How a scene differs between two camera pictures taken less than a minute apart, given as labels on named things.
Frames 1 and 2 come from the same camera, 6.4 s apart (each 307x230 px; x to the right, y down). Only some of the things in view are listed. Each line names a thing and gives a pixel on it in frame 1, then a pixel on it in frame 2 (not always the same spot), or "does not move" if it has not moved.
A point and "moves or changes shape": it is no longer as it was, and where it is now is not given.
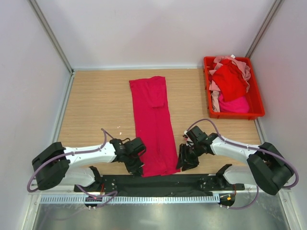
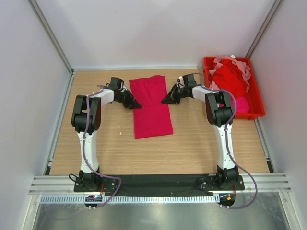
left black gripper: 137,168 -> 132,103
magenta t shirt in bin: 240,105 does not move
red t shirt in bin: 230,80 does not move
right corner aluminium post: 275,6 does not move
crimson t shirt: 155,127 moves or changes shape
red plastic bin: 256,109 does not move
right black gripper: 183,156 -> 171,97
